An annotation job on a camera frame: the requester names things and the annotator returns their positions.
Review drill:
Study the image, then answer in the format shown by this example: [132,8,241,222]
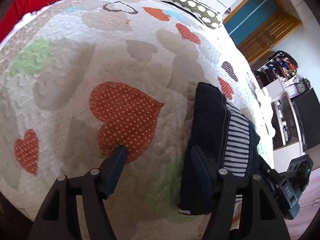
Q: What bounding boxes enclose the black monitor screen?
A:
[292,88,320,150]

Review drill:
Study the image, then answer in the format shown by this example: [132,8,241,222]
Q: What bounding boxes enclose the heart patterned quilt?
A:
[1,0,267,239]

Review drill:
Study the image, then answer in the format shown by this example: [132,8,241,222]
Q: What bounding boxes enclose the olive white-dotted bolster pillow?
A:
[159,0,223,29]

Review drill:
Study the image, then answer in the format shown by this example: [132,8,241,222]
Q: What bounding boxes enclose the teal door curtain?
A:
[224,0,278,46]

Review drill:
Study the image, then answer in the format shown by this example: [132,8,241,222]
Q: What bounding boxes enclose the small clock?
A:
[296,78,311,94]

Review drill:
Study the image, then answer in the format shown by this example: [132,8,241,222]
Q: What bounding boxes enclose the pink drawer cabinet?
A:
[298,168,320,230]

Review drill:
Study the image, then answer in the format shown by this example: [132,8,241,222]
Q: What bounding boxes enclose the navy striped child pants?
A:
[178,82,260,216]

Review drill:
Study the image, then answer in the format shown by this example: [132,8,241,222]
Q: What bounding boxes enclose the wooden door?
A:
[223,0,302,64]

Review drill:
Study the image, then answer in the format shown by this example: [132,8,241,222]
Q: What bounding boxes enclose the clutter on shelf top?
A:
[253,50,299,88]

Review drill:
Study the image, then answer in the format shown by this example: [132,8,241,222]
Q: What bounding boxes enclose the white shelf unit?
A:
[254,74,308,173]

